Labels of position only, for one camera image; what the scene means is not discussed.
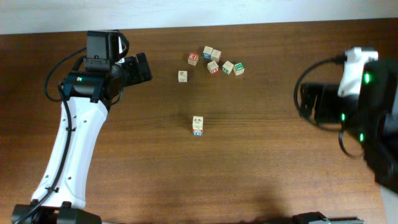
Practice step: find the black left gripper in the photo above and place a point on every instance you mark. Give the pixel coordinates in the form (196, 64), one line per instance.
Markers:
(138, 75)

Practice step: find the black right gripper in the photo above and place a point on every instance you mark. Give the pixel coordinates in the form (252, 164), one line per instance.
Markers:
(325, 103)

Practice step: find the wooden block blue D side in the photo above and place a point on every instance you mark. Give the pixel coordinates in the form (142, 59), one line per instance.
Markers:
(197, 122)

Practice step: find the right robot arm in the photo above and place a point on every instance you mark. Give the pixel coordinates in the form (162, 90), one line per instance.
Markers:
(365, 104)

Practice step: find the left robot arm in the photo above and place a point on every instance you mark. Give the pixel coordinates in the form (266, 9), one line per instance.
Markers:
(95, 83)

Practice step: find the wooden block letter K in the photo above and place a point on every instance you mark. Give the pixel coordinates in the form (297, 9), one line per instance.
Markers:
(182, 76)

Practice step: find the wooden block red top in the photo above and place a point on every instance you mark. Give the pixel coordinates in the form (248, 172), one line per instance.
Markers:
(193, 59)

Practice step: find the wooden block Y red side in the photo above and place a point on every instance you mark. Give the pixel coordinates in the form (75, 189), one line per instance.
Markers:
(212, 67)

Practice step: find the plain wooden block hourglass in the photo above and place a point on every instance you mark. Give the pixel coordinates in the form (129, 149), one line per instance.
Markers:
(215, 55)

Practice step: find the wooden block green B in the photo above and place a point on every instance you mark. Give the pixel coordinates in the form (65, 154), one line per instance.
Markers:
(238, 68)

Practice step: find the wooden block green side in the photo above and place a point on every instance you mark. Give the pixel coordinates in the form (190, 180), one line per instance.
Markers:
(227, 67)

